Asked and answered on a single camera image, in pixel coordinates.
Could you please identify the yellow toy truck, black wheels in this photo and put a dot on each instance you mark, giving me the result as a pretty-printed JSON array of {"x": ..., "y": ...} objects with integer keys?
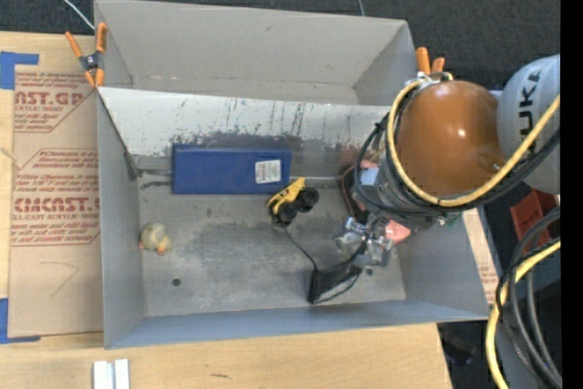
[{"x": 284, "y": 196}]

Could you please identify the brown cardboard board, red print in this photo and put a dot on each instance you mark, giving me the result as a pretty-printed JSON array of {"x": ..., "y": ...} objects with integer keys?
[{"x": 54, "y": 177}]

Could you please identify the grey metal bin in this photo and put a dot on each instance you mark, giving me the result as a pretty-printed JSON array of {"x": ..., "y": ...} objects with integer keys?
[{"x": 237, "y": 255}]

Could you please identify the blue flat box, white label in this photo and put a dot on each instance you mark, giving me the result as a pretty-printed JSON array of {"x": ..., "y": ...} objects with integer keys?
[{"x": 214, "y": 170}]

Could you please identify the pale yellow toy duck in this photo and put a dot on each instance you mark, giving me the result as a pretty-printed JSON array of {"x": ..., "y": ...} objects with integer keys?
[{"x": 155, "y": 238}]

